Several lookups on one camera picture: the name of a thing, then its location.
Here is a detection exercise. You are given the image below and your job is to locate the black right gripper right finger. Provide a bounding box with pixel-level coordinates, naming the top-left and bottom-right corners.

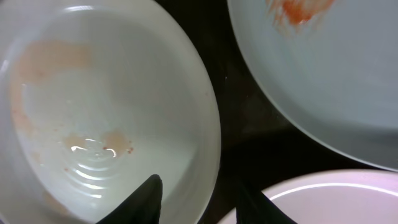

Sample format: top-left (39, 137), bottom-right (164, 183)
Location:
top-left (236, 179), bottom-right (297, 224)

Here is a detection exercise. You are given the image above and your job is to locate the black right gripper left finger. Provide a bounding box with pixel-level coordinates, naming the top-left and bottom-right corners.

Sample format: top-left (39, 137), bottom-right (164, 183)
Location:
top-left (97, 174), bottom-right (163, 224)

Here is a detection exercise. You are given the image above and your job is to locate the white plate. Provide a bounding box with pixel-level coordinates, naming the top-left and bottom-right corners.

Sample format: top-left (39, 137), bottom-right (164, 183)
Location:
top-left (1, 0), bottom-right (221, 223)
top-left (216, 169), bottom-right (398, 224)

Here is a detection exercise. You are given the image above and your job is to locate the pale blue plate top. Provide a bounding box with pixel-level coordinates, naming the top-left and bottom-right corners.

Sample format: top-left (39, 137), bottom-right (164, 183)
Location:
top-left (228, 0), bottom-right (397, 170)

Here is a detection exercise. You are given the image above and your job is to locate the brown serving tray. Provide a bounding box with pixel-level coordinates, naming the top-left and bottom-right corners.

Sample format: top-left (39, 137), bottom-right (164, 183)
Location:
top-left (157, 0), bottom-right (365, 223)

